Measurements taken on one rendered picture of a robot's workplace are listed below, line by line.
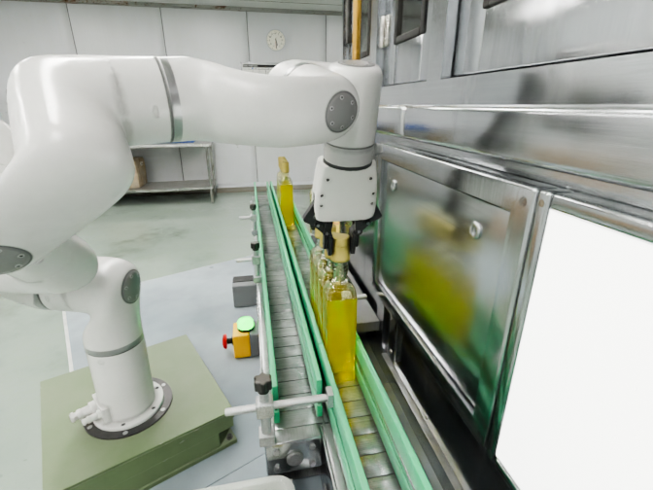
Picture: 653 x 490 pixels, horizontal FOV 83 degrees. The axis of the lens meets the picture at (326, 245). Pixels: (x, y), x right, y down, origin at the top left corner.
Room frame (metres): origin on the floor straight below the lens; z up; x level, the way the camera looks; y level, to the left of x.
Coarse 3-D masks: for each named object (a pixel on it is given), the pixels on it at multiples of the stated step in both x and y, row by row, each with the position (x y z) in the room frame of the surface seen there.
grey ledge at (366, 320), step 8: (352, 280) 1.04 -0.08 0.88; (360, 304) 0.89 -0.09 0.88; (368, 304) 0.89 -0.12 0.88; (360, 312) 0.85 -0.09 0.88; (368, 312) 0.85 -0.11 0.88; (360, 320) 0.82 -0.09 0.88; (368, 320) 0.82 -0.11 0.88; (376, 320) 0.82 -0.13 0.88; (360, 328) 0.80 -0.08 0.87; (368, 328) 0.81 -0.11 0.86; (376, 328) 0.81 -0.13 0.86
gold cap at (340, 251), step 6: (336, 234) 0.62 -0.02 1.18; (342, 234) 0.62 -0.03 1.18; (336, 240) 0.60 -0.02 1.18; (342, 240) 0.60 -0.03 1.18; (348, 240) 0.60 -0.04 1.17; (336, 246) 0.60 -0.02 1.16; (342, 246) 0.60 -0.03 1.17; (348, 246) 0.60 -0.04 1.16; (336, 252) 0.60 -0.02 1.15; (342, 252) 0.60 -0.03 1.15; (348, 252) 0.60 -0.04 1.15; (330, 258) 0.61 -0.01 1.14; (336, 258) 0.60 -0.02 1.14; (342, 258) 0.60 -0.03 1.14; (348, 258) 0.60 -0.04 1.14
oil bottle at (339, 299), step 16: (336, 288) 0.59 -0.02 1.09; (352, 288) 0.60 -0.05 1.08; (336, 304) 0.58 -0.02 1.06; (352, 304) 0.59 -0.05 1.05; (336, 320) 0.58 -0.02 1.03; (352, 320) 0.59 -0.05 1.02; (336, 336) 0.59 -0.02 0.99; (352, 336) 0.59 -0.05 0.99; (336, 352) 0.59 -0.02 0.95; (352, 352) 0.59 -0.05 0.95; (336, 368) 0.59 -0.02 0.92; (352, 368) 0.59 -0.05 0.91
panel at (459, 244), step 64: (384, 192) 0.77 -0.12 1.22; (448, 192) 0.52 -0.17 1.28; (512, 192) 0.38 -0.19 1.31; (576, 192) 0.33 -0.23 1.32; (384, 256) 0.75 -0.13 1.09; (448, 256) 0.50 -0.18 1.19; (512, 256) 0.36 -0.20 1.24; (448, 320) 0.47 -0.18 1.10; (512, 320) 0.35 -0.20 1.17; (448, 384) 0.44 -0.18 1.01
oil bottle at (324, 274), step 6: (324, 270) 0.66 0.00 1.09; (330, 270) 0.66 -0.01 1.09; (318, 276) 0.68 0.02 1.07; (324, 276) 0.65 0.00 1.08; (330, 276) 0.65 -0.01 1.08; (318, 282) 0.68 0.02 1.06; (324, 282) 0.64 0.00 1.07; (318, 288) 0.68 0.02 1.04; (318, 294) 0.68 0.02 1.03; (318, 300) 0.68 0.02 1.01; (318, 306) 0.68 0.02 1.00; (318, 312) 0.68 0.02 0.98; (318, 318) 0.68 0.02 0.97; (318, 324) 0.68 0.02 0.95
